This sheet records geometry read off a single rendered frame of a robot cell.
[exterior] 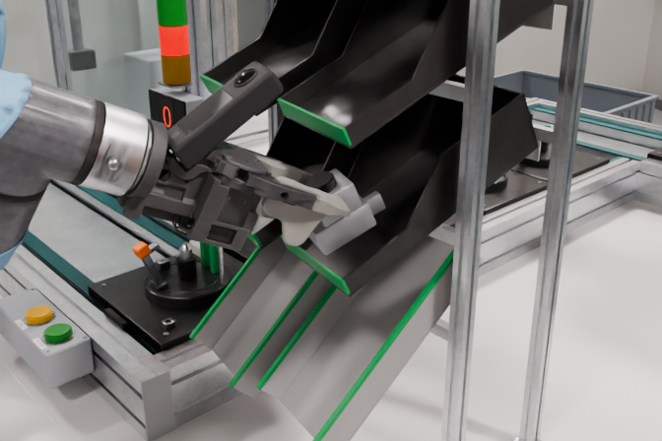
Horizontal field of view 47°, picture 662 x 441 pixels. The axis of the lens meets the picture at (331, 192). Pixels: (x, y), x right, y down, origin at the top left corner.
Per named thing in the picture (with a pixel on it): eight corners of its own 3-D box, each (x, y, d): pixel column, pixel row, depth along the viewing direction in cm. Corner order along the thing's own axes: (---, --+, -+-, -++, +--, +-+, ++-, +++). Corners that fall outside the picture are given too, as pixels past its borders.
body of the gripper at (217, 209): (224, 220, 78) (109, 191, 72) (256, 145, 77) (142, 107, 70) (247, 254, 72) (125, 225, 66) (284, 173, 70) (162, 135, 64)
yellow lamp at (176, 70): (171, 87, 132) (169, 58, 130) (157, 81, 135) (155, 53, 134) (197, 82, 135) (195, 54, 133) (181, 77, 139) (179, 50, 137)
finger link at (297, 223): (329, 253, 78) (245, 224, 74) (354, 201, 76) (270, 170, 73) (337, 266, 75) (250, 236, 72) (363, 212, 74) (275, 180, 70)
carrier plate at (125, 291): (163, 356, 110) (161, 344, 110) (88, 295, 127) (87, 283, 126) (292, 301, 125) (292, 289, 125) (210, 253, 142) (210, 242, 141)
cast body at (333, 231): (325, 257, 78) (299, 205, 74) (308, 238, 82) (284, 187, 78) (394, 215, 80) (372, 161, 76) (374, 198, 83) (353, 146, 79)
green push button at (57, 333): (51, 351, 111) (49, 340, 111) (40, 341, 114) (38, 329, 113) (78, 342, 114) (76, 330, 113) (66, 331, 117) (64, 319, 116)
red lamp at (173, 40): (169, 57, 130) (167, 29, 128) (155, 53, 134) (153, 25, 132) (195, 53, 133) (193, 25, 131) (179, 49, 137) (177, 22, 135)
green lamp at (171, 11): (167, 28, 128) (165, -2, 127) (153, 24, 132) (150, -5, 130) (193, 25, 131) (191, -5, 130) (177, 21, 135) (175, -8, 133)
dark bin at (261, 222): (261, 250, 89) (233, 202, 85) (215, 213, 99) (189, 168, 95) (437, 119, 97) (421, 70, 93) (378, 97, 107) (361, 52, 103)
